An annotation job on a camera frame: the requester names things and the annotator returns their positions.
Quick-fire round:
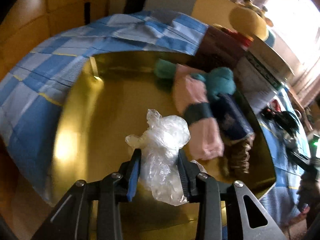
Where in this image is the pink towel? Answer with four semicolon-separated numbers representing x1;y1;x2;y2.
174;64;225;160

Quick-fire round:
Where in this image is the yellow plush bear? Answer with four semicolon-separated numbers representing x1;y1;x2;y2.
229;0;275;45

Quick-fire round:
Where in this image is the wooden wardrobe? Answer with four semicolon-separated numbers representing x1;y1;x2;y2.
0;0;150;73

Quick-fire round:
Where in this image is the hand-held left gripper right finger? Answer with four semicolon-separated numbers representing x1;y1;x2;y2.
178;149;288;240

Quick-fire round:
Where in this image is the small pink teal plush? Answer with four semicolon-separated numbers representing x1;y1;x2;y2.
154;59;177;80

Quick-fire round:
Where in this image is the black wig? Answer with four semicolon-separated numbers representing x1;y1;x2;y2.
260;106;304;143

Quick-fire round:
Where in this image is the teal plush toy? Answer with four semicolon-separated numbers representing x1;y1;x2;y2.
191;67;237;102

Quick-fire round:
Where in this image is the blue textured pouch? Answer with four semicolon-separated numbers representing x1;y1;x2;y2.
215;92;254;140

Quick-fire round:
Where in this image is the blue plaid blanket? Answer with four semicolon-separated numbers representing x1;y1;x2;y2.
0;9;315;228

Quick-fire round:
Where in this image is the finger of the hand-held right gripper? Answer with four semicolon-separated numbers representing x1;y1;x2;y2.
287;147;313;170

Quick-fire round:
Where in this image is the window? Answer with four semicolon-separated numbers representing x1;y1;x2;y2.
265;0;320;58

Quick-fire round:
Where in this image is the brown satin scrunchie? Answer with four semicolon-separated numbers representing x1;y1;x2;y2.
224;132;255;175

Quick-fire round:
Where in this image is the person's right hand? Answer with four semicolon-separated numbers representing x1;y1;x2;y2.
285;205;315;230

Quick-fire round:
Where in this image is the clear plastic bag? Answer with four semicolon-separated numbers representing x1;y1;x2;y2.
125;109;208;207

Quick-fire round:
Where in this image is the gold tray surface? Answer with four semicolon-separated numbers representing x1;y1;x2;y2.
51;27;277;233

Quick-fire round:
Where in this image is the pink patterned curtain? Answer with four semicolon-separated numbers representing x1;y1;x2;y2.
287;25;320;95

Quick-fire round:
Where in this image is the white metal can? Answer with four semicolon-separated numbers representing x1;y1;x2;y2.
235;34;295;110

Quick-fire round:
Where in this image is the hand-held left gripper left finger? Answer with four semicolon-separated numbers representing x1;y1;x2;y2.
32;149;142;240

